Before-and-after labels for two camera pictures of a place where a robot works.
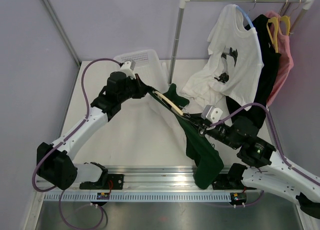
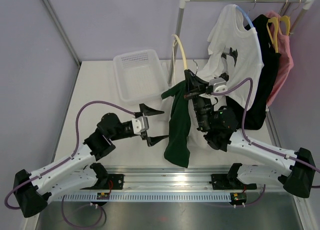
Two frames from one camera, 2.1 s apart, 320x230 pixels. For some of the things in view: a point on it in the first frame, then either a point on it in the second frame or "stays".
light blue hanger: [247, 17] stays
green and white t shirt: [207, 165] -> [177, 147]
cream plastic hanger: [178, 111] -> [182, 52]
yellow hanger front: [275, 20] stays
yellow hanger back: [287, 19] stays
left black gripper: [141, 88] -> [151, 140]
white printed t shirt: [231, 73] stays
